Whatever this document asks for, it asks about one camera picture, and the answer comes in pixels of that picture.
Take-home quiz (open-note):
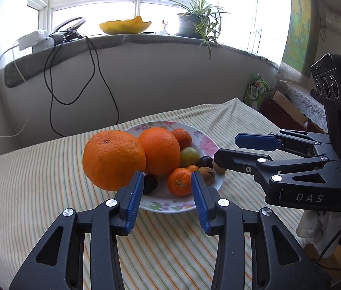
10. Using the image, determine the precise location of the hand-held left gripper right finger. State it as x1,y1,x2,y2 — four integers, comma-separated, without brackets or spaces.
191,171,331,290

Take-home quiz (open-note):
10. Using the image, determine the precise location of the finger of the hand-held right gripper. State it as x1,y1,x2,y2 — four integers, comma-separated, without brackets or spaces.
235,129,332,158
214,148,340,188

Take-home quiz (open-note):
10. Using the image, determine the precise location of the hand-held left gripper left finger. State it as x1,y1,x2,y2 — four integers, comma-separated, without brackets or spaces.
9,171,145,290

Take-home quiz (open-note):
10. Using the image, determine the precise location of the brown kiwi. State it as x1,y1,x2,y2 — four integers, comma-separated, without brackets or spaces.
212,160,227,174
199,167,216,185

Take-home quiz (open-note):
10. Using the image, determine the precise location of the dark purple plum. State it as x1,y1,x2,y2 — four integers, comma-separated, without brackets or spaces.
195,156,214,169
142,174,159,195

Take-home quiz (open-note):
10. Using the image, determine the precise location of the bright tangerine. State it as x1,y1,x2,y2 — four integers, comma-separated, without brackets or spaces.
167,167,194,197

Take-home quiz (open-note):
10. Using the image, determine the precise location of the floral white plate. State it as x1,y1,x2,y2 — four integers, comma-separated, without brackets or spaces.
123,121,226,213

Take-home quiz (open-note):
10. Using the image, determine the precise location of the green plum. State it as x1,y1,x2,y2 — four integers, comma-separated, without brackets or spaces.
180,147,200,166

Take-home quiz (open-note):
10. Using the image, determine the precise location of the large rough-skinned orange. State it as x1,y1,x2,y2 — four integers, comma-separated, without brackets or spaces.
83,130,147,191

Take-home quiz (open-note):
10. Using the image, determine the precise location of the smooth round orange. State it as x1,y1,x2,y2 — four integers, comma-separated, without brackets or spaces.
138,127,181,178

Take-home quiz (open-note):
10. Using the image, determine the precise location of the dark-spotted tangerine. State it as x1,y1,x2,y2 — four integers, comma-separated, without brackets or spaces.
171,128,193,151

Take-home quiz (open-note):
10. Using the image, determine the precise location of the person's right hand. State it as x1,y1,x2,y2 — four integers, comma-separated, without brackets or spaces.
297,208,335,247

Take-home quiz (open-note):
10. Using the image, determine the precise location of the cardboard box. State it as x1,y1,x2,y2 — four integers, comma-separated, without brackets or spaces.
271,91,308,127

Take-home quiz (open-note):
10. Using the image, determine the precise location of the green printed bag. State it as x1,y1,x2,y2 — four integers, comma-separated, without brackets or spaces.
243,73,270,107

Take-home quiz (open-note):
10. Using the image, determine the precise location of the white lace cloth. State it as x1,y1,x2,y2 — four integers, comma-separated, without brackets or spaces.
276,62,329,133

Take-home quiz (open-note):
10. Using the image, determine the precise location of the striped tablecloth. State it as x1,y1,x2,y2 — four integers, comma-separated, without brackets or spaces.
0,97,310,290

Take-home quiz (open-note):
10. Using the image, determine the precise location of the potted spider plant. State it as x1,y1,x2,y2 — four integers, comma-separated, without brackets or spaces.
158,0,230,61

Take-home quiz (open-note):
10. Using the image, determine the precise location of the yellow bowl on windowsill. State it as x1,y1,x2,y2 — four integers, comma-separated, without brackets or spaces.
99,16,152,35

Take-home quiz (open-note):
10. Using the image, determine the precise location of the white power strip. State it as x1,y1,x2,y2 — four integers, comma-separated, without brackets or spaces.
18,29,51,51

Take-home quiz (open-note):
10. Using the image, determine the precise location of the green landscape wall painting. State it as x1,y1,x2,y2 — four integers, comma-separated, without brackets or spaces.
282,0,311,76

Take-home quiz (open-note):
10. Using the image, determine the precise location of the black cable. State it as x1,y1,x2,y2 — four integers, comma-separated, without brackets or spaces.
44,35,119,137

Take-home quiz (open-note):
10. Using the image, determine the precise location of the thin white cable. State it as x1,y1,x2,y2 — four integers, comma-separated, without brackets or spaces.
0,44,32,138

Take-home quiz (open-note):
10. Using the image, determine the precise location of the white ring light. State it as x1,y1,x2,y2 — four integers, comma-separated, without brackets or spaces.
50,16,87,37

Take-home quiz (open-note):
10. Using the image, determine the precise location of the white power strip cord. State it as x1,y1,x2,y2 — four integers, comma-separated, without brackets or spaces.
0,38,23,73

